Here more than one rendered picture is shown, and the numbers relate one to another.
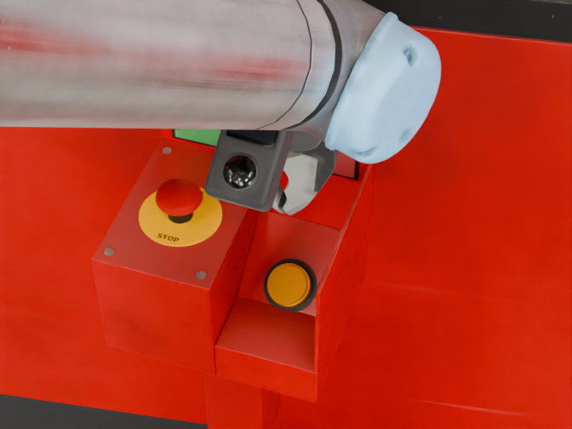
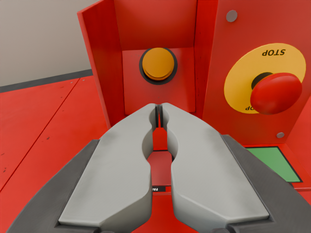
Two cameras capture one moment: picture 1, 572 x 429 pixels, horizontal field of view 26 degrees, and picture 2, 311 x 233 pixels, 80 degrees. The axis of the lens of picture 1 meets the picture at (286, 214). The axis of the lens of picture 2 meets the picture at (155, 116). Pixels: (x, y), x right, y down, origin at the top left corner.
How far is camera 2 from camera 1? 0.87 m
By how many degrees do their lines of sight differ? 14
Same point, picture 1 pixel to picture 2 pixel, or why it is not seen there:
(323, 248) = (143, 97)
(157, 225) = (285, 63)
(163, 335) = not seen: outside the picture
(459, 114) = not seen: hidden behind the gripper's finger
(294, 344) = (137, 18)
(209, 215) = (235, 89)
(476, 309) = not seen: hidden behind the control
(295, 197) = (134, 122)
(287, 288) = (158, 60)
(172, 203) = (285, 83)
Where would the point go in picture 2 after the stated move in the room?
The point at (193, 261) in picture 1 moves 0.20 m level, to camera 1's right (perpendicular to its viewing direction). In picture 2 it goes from (242, 32) to (41, 106)
